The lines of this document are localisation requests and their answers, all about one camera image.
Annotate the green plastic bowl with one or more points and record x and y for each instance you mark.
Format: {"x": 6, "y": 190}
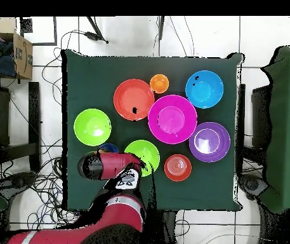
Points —
{"x": 92, "y": 127}
{"x": 144, "y": 151}

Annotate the small dark blue bowl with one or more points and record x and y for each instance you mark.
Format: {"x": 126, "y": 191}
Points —
{"x": 109, "y": 148}

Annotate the orange plastic cup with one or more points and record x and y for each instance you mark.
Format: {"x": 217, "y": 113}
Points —
{"x": 159, "y": 83}

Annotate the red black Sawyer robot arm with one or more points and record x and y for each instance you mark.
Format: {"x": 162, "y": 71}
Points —
{"x": 119, "y": 216}

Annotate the pink plastic bowl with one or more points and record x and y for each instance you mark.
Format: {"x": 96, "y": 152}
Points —
{"x": 172, "y": 119}

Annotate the large orange-red plastic bowl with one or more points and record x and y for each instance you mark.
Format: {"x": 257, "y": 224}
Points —
{"x": 134, "y": 97}

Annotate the small ribbed orange-red bowl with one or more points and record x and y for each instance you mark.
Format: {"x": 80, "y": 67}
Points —
{"x": 177, "y": 167}

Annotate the purple plastic bowl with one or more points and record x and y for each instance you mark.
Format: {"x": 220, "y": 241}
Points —
{"x": 209, "y": 141}

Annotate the light blue plastic bowl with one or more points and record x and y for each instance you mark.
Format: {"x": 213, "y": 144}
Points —
{"x": 204, "y": 89}

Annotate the dark green tablecloth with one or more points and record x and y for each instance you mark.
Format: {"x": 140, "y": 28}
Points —
{"x": 210, "y": 188}

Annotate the black tripod leg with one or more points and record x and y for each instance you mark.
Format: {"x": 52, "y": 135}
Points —
{"x": 95, "y": 35}
{"x": 161, "y": 25}

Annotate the cardboard box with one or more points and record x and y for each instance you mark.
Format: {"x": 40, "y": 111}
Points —
{"x": 22, "y": 58}

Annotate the dark blue bag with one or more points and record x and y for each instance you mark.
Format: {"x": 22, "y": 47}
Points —
{"x": 3, "y": 66}

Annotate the black table leg frame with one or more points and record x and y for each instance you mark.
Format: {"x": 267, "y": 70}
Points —
{"x": 260, "y": 114}
{"x": 34, "y": 122}

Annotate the black metal floor frame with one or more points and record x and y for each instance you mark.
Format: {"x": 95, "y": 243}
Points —
{"x": 55, "y": 30}

